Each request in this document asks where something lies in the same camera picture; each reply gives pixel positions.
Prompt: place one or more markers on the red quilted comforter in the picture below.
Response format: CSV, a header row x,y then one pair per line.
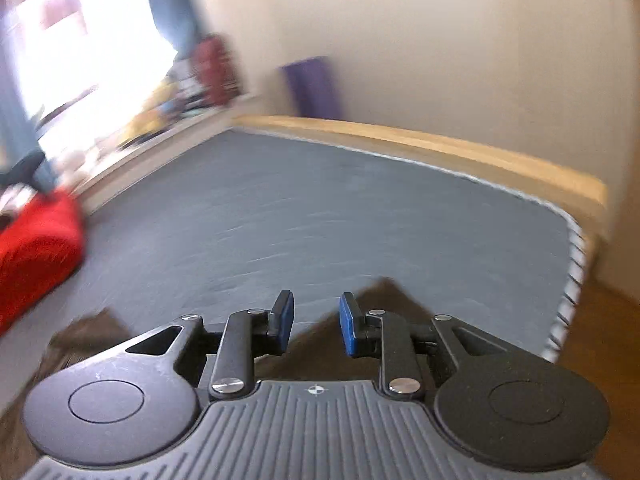
x,y
35,255

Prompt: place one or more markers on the wooden bed frame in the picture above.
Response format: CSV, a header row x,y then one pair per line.
x,y
450,150

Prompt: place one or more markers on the red cushion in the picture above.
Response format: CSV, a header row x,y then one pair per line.
x,y
215,70

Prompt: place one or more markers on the blue curtain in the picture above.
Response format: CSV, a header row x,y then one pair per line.
x,y
20,120
170,5

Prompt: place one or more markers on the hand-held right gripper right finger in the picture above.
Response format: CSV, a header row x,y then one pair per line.
x,y
347,325

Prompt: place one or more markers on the white window sill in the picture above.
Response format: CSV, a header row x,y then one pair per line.
x,y
165,142

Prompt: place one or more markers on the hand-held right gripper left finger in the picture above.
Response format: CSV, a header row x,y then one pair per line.
x,y
282,320

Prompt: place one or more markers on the purple yoga mat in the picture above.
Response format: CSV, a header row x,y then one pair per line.
x,y
315,87

